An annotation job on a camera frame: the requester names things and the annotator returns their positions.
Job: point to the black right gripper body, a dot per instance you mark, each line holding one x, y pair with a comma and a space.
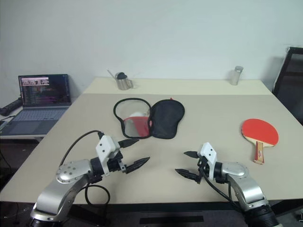
202, 169

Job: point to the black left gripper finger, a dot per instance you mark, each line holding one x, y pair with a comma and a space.
129, 143
138, 163

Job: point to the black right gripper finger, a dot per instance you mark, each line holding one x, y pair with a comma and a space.
187, 174
193, 154

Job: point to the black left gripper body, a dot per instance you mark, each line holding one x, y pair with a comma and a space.
115, 163

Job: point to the red black paddle case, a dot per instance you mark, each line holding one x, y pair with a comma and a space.
165, 118

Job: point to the red table tennis paddle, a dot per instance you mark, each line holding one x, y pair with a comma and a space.
260, 130

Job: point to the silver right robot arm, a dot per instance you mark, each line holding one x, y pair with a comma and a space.
236, 170

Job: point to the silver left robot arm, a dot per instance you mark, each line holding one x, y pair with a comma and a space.
68, 172

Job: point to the steel watering can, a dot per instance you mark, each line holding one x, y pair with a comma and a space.
123, 84

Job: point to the glass jar with metal lid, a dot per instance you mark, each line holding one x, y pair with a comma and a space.
235, 78

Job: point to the grey open laptop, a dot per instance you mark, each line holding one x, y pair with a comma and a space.
45, 91

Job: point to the black bar-shaped device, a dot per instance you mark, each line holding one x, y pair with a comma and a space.
10, 107

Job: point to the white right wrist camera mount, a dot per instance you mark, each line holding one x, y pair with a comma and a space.
208, 151

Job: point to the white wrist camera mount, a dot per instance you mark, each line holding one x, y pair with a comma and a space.
208, 151
105, 144

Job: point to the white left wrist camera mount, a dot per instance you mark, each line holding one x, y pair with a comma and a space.
105, 144

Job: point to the black chair frame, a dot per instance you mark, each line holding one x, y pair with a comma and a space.
290, 78

